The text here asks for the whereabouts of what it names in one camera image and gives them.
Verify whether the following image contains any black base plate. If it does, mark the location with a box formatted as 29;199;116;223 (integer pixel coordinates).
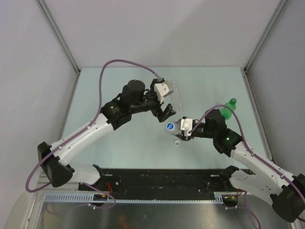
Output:
94;169;238;197

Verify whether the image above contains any left aluminium corner post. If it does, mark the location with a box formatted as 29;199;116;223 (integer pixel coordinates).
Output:
35;0;81;74

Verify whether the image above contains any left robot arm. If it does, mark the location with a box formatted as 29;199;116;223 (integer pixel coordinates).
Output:
37;79;176;191

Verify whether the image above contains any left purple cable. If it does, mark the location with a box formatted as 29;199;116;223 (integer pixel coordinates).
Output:
25;59;164;210

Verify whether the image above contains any green bottle cap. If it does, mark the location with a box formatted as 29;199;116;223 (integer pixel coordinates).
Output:
229;98;237;105

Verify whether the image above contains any clear plastic bottle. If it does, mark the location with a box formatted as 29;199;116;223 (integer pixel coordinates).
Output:
165;121;182;139
170;81;183;111

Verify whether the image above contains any aluminium corner post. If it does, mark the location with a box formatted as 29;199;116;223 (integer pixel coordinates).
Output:
35;0;81;74
244;0;291;73

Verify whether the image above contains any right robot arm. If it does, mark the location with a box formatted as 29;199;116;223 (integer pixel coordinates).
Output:
177;106;305;223

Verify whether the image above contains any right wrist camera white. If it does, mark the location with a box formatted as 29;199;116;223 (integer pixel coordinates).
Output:
180;117;193;137

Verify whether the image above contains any grey slotted cable duct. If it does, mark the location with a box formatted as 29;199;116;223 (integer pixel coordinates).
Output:
43;193;223;203

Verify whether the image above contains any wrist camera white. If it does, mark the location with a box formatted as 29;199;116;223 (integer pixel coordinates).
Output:
180;117;193;137
153;81;173;104

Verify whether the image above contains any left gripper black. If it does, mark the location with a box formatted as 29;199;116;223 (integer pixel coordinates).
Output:
130;79;175;122

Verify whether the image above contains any right aluminium corner post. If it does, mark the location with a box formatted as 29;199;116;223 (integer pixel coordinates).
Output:
244;0;291;73

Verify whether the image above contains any green plastic bottle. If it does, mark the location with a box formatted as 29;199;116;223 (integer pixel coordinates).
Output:
220;101;236;120

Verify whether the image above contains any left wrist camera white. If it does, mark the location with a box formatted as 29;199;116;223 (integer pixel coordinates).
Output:
153;81;173;104

